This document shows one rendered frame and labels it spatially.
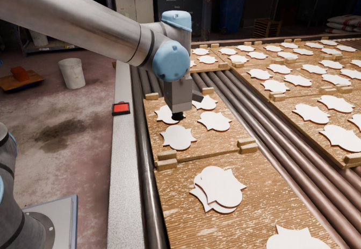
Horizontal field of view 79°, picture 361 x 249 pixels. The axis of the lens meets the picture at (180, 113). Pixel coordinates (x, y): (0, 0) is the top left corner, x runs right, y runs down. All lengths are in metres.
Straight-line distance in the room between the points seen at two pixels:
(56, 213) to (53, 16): 0.51
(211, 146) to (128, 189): 0.30
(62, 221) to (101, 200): 1.17
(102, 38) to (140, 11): 4.99
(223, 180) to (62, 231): 0.43
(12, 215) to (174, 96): 0.45
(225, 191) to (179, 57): 0.36
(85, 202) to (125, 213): 1.26
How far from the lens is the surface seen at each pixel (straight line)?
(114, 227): 0.61
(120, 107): 1.00
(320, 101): 1.16
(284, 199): 0.66
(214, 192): 0.60
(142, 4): 5.36
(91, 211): 1.82
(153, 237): 0.58
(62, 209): 0.72
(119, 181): 0.69
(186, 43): 0.59
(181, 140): 0.75
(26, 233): 0.63
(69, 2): 0.37
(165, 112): 0.89
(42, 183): 2.16
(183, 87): 0.63
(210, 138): 0.78
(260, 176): 0.69
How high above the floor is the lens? 1.43
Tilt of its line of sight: 33 degrees down
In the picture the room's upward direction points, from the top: straight up
